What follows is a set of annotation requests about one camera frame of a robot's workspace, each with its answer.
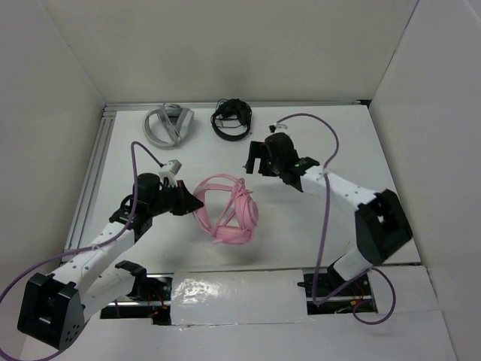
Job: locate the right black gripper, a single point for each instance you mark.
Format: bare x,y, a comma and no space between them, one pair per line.
260,150

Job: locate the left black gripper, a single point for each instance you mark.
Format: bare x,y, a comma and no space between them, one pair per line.
186,201

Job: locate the pink headphones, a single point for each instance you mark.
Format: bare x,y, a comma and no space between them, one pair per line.
239,218

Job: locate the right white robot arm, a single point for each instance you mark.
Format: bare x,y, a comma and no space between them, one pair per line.
381,225

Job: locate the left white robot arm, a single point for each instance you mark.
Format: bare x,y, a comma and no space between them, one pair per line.
56,307

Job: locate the black headphones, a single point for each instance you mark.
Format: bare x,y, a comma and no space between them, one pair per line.
231,114

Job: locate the grey white headphones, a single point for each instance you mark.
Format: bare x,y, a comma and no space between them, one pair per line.
176,121

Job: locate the white taped cover plate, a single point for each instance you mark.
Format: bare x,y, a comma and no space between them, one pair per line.
237,298

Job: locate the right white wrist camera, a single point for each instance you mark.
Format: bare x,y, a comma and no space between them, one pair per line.
279,126

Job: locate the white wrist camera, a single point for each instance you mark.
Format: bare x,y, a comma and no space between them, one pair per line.
168,173
279,126

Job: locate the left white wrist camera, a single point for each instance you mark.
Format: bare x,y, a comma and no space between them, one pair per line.
168,173

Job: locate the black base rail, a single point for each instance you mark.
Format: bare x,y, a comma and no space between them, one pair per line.
154,299

